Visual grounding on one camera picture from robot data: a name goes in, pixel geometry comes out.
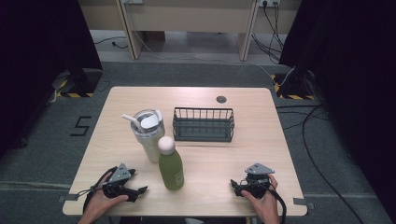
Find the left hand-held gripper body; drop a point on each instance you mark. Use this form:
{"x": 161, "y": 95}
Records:
{"x": 120, "y": 175}

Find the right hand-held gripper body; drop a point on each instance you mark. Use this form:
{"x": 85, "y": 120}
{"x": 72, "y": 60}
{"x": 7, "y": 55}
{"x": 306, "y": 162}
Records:
{"x": 257, "y": 183}

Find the person's right hand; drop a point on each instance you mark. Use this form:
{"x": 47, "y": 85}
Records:
{"x": 269, "y": 205}

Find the person's left hand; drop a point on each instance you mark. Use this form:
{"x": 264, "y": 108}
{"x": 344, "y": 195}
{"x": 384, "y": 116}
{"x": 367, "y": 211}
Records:
{"x": 99, "y": 203}

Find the white tumbler with straw lid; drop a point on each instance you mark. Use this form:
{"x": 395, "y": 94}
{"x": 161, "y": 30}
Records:
{"x": 150, "y": 140}

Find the green bottle with white cap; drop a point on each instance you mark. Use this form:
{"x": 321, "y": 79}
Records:
{"x": 170, "y": 169}

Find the grey tape strip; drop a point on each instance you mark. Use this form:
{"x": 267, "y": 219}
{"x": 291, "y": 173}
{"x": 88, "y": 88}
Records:
{"x": 69, "y": 197}
{"x": 302, "y": 202}

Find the round black table grommet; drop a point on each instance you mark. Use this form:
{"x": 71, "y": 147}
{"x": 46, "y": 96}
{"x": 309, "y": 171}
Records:
{"x": 221, "y": 99}

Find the yellow black hazard tape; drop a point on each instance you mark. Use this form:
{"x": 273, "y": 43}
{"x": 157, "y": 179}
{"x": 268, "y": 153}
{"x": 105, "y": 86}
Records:
{"x": 295, "y": 97}
{"x": 74, "y": 95}

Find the black stand base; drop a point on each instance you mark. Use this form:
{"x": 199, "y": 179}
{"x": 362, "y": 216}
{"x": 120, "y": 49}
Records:
{"x": 84, "y": 81}
{"x": 292, "y": 84}

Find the black curtain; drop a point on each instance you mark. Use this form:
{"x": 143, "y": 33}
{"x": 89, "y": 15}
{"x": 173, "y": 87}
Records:
{"x": 34, "y": 49}
{"x": 358, "y": 68}

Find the beige wooden desk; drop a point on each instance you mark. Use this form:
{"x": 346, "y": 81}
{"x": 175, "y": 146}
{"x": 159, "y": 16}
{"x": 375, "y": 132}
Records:
{"x": 186, "y": 17}

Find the white wall power outlet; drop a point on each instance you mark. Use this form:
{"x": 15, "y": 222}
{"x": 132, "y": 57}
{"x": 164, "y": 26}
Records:
{"x": 269, "y": 2}

